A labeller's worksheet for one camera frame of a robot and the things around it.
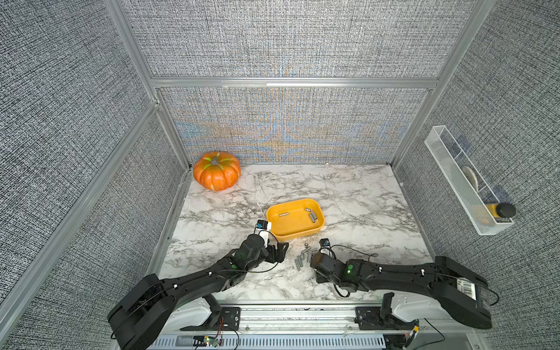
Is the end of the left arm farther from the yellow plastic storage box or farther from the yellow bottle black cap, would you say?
the yellow bottle black cap

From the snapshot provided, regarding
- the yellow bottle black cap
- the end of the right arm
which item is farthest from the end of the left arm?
the yellow bottle black cap

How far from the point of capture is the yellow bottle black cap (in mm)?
621

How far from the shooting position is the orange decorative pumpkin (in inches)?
40.3

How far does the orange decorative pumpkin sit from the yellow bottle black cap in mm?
957

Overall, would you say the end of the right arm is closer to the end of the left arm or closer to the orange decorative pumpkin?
the end of the left arm

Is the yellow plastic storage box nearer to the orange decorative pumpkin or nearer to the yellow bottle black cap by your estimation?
the orange decorative pumpkin

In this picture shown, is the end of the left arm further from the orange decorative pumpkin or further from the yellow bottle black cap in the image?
the yellow bottle black cap

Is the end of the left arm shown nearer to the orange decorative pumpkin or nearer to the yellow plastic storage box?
the yellow plastic storage box
